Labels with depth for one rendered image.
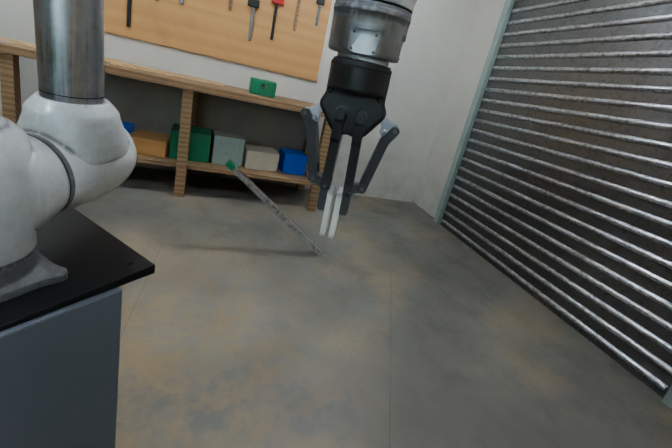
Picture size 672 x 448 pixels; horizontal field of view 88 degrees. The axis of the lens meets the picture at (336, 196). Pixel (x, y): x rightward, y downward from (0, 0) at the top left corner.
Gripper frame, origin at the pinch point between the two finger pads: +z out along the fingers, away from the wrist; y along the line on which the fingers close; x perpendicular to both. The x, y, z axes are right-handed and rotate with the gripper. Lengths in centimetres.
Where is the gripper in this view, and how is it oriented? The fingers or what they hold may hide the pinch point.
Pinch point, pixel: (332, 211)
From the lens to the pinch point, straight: 49.2
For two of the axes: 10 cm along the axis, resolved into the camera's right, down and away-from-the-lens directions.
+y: 9.7, 2.2, -0.7
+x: 1.4, -3.2, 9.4
